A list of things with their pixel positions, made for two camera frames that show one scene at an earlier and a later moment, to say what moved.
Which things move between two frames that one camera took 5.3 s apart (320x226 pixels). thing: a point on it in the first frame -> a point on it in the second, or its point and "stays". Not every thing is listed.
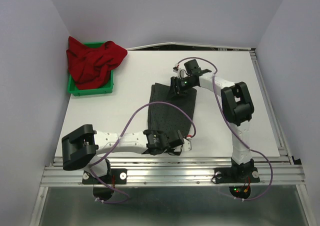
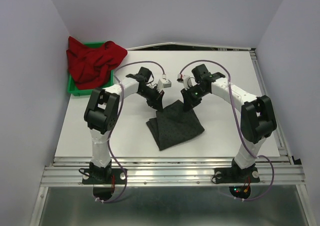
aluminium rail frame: (270, 172) stays
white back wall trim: (204, 45) stays
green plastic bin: (107, 88) stays
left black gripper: (169, 150) -> (156, 102)
